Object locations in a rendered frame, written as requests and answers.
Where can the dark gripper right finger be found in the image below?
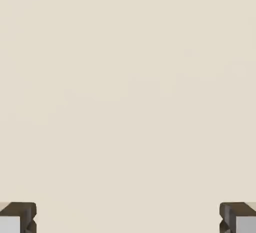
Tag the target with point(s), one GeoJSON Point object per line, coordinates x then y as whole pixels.
{"type": "Point", "coordinates": [237, 211]}

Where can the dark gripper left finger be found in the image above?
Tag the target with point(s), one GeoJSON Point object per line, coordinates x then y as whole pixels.
{"type": "Point", "coordinates": [19, 211]}

